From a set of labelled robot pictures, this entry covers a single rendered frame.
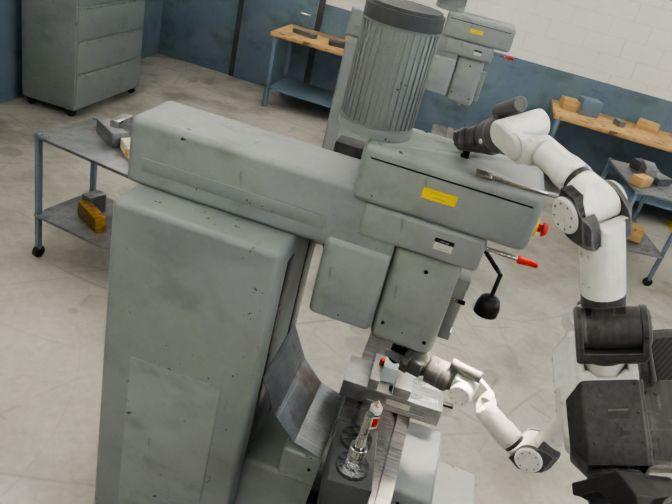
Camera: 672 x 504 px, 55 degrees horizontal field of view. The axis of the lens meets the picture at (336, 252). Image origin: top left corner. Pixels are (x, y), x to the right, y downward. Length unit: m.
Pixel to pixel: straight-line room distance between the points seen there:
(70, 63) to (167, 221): 4.89
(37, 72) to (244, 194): 5.18
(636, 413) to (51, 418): 2.61
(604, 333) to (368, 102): 0.77
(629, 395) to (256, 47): 7.70
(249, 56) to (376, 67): 7.25
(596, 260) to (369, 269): 0.65
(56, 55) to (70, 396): 3.91
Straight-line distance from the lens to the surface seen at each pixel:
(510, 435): 2.01
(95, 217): 4.15
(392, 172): 1.64
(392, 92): 1.63
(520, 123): 1.51
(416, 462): 2.27
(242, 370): 1.95
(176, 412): 2.16
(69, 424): 3.37
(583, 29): 8.26
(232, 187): 1.81
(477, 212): 1.66
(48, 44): 6.71
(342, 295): 1.83
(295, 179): 1.74
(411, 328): 1.87
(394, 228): 1.71
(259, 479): 2.32
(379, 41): 1.62
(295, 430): 2.17
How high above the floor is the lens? 2.41
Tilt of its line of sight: 28 degrees down
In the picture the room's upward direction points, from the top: 15 degrees clockwise
